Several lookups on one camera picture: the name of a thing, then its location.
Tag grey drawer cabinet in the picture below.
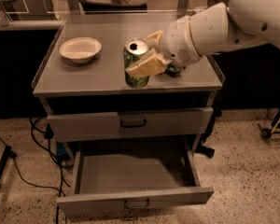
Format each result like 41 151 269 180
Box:
31 12 226 161

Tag white paper bowl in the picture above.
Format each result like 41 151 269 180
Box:
59 37 102 63

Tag black floor cables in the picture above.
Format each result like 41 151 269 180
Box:
0 115 73 224

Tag grey upper drawer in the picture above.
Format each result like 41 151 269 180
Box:
48 107 213 142

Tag clear acrylic barrier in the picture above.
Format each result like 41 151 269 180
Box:
0 0 234 28

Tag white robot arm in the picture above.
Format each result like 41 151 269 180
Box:
125 0 280 78

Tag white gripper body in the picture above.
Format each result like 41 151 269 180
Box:
158 16 202 67

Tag grey open lower drawer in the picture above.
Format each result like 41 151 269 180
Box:
57 140 214 216

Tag green chip bag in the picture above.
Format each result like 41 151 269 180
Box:
165 64 186 77

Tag green soda can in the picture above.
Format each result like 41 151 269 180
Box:
123 37 149 88

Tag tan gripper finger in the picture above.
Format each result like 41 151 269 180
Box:
145 30 162 50
125 49 172 78

